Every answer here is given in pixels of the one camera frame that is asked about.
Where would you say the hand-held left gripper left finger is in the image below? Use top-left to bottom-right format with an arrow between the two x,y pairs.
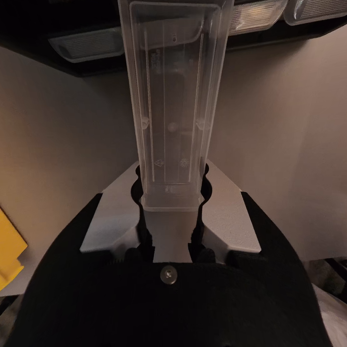
79,160 -> 158,263

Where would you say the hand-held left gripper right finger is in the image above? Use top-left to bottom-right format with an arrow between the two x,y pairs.
188,160 -> 262,263

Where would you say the yellow storage bin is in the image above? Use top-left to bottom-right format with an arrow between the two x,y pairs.
0,207 -> 28,290

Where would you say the clear plastic drawer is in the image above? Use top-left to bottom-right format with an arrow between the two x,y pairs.
117,0 -> 236,212

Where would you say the black drawer cabinet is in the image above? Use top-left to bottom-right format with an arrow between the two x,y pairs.
0,0 -> 347,78

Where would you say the person's grey clothing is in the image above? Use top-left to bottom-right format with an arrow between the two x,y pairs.
312,283 -> 347,347

